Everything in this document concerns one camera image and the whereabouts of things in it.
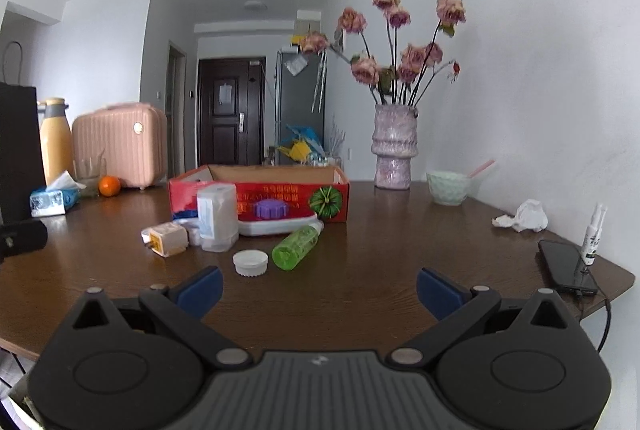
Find grey refrigerator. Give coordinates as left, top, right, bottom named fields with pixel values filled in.
left=274, top=48, right=324, bottom=146

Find black charging cable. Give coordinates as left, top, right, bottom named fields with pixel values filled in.
left=574, top=259, right=613, bottom=354

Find light green bowl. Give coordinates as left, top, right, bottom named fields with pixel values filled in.
left=427, top=171, right=472, bottom=206

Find white jar lid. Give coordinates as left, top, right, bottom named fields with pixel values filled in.
left=232, top=249, right=269, bottom=277

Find black smartphone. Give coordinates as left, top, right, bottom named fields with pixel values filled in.
left=538, top=239, right=599, bottom=297

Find clear plastic jar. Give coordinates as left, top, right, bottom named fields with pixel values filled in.
left=196, top=182, right=239, bottom=253

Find black paper bag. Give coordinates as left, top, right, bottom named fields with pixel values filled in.
left=0, top=40, right=48, bottom=227

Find small white container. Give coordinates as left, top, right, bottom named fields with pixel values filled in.
left=174, top=218, right=202, bottom=246

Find purple textured vase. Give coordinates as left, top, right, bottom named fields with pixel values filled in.
left=371, top=104, right=419, bottom=191

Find red cardboard box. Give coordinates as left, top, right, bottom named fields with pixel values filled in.
left=168, top=165, right=349, bottom=222

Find dark brown door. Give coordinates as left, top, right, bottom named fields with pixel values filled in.
left=196, top=57, right=266, bottom=166

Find yellow thermos bottle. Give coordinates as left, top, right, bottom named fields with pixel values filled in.
left=38, top=98, right=74, bottom=185

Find dried pink roses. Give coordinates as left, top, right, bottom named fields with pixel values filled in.
left=297, top=0, right=466, bottom=108

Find green spray bottle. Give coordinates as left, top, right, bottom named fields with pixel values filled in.
left=271, top=220, right=324, bottom=271

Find crumpled white tissue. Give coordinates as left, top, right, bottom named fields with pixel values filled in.
left=491, top=199, right=548, bottom=233

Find clear drinking glass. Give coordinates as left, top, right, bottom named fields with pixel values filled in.
left=73, top=154, right=106, bottom=198

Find blue tissue pack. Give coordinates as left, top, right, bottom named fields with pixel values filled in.
left=29, top=170, right=87, bottom=218

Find pink suitcase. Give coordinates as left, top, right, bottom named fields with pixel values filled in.
left=72, top=102, right=168, bottom=190

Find yellow blue clutter pile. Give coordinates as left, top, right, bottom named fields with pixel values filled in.
left=276, top=125, right=346, bottom=167

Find white orange power adapter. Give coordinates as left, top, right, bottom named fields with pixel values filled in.
left=141, top=222, right=189, bottom=258

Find orange fruit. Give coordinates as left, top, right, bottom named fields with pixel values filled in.
left=99, top=176, right=122, bottom=197

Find pink spoon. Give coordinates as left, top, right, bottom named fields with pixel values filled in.
left=468, top=159, right=496, bottom=179

